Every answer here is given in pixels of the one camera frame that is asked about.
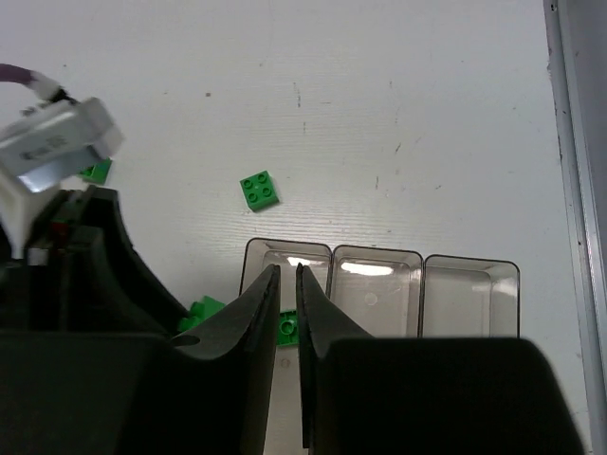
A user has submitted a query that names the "aluminium table rail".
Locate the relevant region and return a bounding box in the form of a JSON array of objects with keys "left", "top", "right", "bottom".
[{"left": 543, "top": 1, "right": 606, "bottom": 454}]

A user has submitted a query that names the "clear container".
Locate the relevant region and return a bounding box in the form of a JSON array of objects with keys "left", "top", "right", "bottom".
[
  {"left": 419, "top": 255, "right": 520, "bottom": 337},
  {"left": 240, "top": 238, "right": 332, "bottom": 454},
  {"left": 329, "top": 246, "right": 423, "bottom": 337}
]

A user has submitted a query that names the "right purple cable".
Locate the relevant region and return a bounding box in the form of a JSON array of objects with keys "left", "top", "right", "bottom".
[{"left": 0, "top": 64, "right": 34, "bottom": 87}]

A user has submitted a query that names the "green lego brick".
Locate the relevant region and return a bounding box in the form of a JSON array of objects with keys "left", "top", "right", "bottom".
[
  {"left": 177, "top": 296, "right": 226, "bottom": 333},
  {"left": 240, "top": 171, "right": 280, "bottom": 212}
]

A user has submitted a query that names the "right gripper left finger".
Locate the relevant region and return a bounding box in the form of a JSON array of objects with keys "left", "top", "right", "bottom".
[{"left": 170, "top": 264, "right": 282, "bottom": 455}]

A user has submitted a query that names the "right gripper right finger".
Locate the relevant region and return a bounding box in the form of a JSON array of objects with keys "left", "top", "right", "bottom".
[{"left": 296, "top": 266, "right": 584, "bottom": 454}]

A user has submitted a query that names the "right clear container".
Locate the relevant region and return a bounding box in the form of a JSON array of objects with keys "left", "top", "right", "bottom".
[{"left": 419, "top": 255, "right": 520, "bottom": 337}]

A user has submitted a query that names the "left clear container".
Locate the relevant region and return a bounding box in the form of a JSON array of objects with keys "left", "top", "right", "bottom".
[{"left": 240, "top": 238, "right": 332, "bottom": 454}]

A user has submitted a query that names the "small green lego top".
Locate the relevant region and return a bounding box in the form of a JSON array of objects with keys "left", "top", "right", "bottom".
[{"left": 78, "top": 157, "right": 113, "bottom": 186}]

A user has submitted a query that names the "middle clear container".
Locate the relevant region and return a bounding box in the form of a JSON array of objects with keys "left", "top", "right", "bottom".
[{"left": 329, "top": 246, "right": 423, "bottom": 337}]

